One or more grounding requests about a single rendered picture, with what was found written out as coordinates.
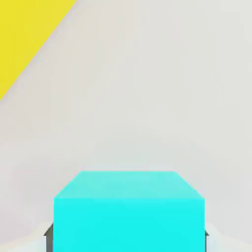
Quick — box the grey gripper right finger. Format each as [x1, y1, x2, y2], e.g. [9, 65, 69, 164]
[204, 221, 247, 252]

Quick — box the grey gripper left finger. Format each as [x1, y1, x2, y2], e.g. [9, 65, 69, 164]
[5, 221, 54, 252]

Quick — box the large yellow box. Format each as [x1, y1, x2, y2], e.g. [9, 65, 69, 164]
[0, 0, 78, 101]

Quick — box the small cyan cube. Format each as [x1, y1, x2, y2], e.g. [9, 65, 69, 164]
[53, 170, 206, 252]

